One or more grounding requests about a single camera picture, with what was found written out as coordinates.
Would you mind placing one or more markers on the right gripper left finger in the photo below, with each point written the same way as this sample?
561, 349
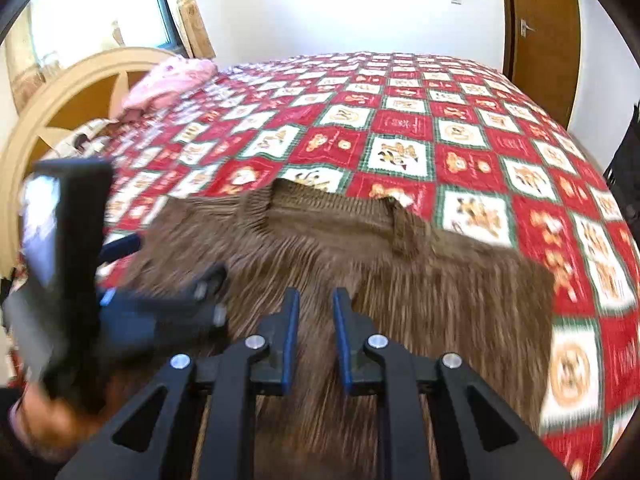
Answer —
197, 405

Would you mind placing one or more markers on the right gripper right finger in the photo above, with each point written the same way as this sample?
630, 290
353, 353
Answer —
434, 417

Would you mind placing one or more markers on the person's left hand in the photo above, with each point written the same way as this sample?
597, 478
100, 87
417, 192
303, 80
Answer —
52, 430

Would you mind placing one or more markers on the cartoon print pillow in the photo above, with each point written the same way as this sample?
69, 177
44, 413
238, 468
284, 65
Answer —
89, 139

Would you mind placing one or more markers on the cream wooden headboard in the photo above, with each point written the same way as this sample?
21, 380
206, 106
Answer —
91, 88

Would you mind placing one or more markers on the pink pillow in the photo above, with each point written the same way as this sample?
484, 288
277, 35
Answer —
166, 82

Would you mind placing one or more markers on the red patchwork bedspread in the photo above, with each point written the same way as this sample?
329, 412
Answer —
446, 142

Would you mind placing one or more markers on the black folding bag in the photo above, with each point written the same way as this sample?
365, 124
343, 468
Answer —
623, 173

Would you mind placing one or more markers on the beige patterned curtain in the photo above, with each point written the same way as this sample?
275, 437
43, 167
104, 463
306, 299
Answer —
192, 22

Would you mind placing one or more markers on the window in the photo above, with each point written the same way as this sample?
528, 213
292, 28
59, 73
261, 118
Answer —
66, 31

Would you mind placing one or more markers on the brown wooden door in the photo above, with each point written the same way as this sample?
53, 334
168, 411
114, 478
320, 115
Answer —
542, 52

